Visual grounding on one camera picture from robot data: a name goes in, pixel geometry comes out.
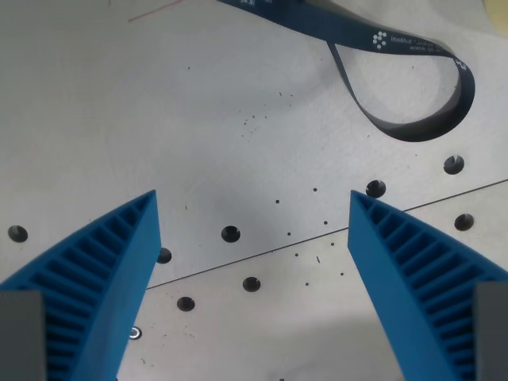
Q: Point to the beige round object edge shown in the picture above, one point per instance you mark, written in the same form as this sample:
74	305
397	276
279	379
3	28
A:
497	14

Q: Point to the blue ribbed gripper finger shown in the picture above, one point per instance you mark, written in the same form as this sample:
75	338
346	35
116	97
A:
401	254
111	262

